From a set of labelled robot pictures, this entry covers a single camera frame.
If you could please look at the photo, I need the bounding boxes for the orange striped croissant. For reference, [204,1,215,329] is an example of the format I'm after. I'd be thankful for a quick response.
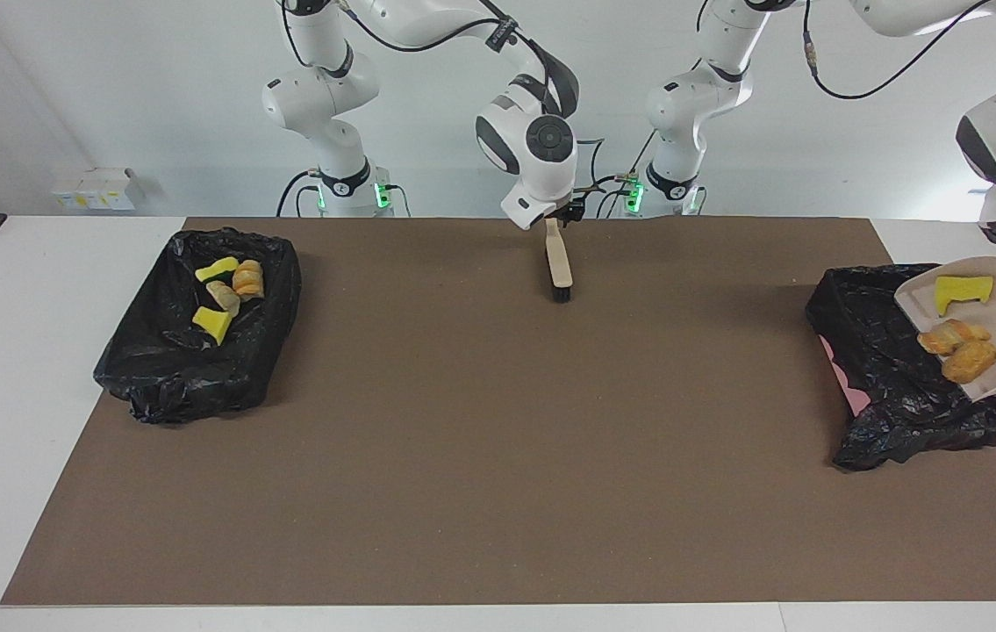
[917,319,992,356]
[232,259,266,302]

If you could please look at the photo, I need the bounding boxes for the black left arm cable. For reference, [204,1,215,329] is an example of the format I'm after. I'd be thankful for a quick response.
[800,0,994,101]

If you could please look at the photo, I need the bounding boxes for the pale bread chunk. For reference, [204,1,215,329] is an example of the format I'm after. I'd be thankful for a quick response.
[205,280,241,318]

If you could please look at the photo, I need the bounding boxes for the black right base cable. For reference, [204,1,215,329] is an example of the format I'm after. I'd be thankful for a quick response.
[276,169,323,218]

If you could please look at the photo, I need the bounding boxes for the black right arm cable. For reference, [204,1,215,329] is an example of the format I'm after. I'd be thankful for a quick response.
[283,0,608,190]

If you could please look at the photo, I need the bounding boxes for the white wall socket box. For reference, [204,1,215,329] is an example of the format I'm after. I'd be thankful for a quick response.
[52,168,146,212]

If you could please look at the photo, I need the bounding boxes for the black left base cable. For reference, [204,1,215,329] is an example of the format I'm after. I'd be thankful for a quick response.
[590,171,643,220]

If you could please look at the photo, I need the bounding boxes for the brown table mat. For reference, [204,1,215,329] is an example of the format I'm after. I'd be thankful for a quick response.
[0,217,996,607]

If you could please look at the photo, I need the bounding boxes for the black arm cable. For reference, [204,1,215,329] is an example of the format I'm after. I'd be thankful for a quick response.
[800,0,994,101]
[283,0,608,190]

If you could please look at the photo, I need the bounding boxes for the yellow sponge piece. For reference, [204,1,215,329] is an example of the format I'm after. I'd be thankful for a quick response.
[935,275,995,318]
[195,256,240,284]
[191,306,233,345]

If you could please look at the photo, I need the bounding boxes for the brown bread roll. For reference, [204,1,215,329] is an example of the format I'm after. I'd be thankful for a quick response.
[942,340,996,384]

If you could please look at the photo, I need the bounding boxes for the beige brush black bristles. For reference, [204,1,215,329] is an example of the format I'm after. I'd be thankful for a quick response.
[544,219,573,304]

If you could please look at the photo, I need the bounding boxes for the black bagged pink bin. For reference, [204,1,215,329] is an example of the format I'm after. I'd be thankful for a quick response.
[806,263,996,472]

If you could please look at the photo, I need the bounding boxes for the black base cable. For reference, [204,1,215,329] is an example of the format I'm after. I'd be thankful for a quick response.
[276,169,323,218]
[590,171,643,220]

